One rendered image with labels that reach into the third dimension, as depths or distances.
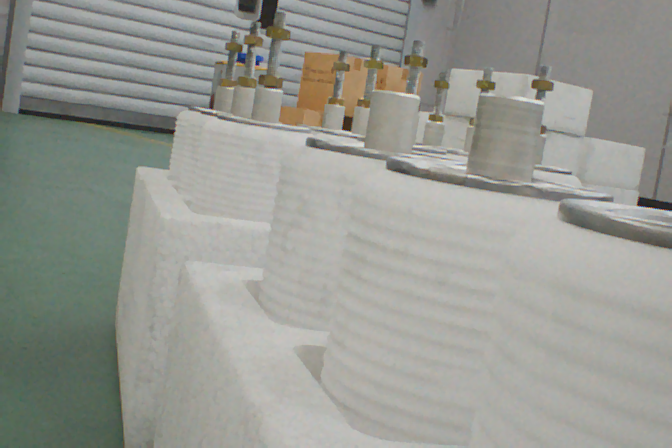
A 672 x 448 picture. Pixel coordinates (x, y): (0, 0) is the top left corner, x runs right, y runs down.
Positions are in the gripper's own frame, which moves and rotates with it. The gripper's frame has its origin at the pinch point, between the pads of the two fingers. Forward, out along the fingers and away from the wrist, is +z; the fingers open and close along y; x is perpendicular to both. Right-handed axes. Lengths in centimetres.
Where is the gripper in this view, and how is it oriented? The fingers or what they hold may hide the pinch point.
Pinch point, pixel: (257, 10)
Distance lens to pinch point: 84.7
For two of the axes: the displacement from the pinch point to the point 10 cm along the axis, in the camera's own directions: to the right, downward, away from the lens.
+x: 9.8, 1.7, -1.2
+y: -1.3, 0.6, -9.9
